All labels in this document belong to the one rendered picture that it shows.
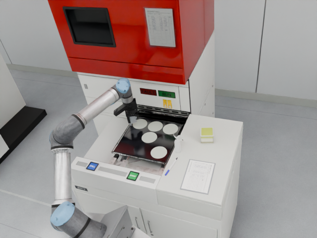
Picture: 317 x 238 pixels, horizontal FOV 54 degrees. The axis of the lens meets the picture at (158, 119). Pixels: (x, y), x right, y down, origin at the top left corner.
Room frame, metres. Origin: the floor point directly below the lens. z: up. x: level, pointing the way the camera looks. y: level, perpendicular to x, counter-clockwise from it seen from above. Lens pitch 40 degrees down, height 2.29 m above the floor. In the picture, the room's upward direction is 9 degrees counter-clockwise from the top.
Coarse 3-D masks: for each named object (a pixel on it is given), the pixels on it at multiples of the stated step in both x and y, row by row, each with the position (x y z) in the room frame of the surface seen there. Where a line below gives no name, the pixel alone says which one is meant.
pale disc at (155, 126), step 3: (150, 123) 1.60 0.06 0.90; (153, 123) 1.60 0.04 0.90; (156, 123) 1.59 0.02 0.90; (159, 123) 1.59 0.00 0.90; (150, 126) 1.57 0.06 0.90; (153, 126) 1.57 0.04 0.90; (156, 126) 1.56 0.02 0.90; (159, 126) 1.56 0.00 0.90; (162, 126) 1.55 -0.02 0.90; (150, 129) 1.54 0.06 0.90; (153, 129) 1.53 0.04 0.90; (156, 129) 1.53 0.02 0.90; (159, 129) 1.53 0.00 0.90
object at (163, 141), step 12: (156, 120) 1.62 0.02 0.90; (132, 132) 1.54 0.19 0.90; (144, 132) 1.52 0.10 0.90; (156, 132) 1.50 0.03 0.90; (120, 144) 1.44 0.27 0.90; (132, 144) 1.43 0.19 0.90; (144, 144) 1.41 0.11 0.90; (156, 144) 1.39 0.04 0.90; (168, 144) 1.37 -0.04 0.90; (144, 156) 1.31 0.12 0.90
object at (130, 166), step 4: (116, 164) 1.30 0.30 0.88; (132, 164) 1.28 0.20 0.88; (132, 168) 1.25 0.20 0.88; (136, 168) 1.24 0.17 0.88; (140, 168) 1.24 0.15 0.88; (144, 168) 1.23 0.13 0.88; (148, 168) 1.23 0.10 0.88; (148, 172) 1.19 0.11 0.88; (152, 172) 1.19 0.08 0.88; (156, 172) 1.18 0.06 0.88
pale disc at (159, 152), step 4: (156, 148) 1.36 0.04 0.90; (160, 148) 1.35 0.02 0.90; (164, 148) 1.35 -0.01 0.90; (152, 152) 1.33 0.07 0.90; (156, 152) 1.33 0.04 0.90; (160, 152) 1.32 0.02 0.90; (164, 152) 1.32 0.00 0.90; (152, 156) 1.30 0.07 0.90; (156, 156) 1.29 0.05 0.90; (160, 156) 1.29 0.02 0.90
